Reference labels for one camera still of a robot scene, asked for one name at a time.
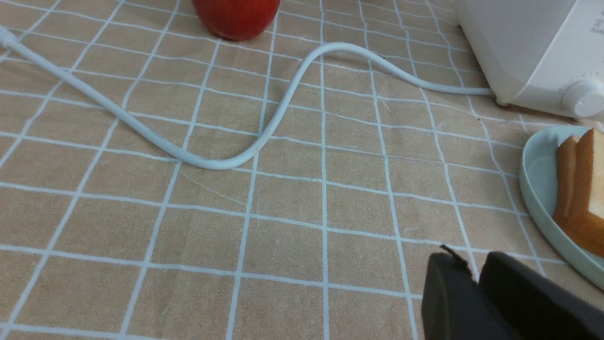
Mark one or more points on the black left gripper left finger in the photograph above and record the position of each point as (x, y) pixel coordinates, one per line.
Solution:
(454, 307)

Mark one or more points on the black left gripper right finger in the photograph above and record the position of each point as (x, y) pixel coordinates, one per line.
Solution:
(536, 307)

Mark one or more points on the toasted bread slice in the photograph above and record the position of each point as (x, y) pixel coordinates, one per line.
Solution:
(566, 166)
(586, 214)

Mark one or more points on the light green round plate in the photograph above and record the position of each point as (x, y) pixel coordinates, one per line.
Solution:
(538, 188)

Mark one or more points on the orange checkered tablecloth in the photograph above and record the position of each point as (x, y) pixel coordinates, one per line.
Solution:
(325, 235)

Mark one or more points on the white two-slot toaster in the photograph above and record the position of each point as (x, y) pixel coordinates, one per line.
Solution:
(545, 55)

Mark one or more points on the red apple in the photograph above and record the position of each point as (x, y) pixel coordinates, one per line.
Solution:
(236, 20)

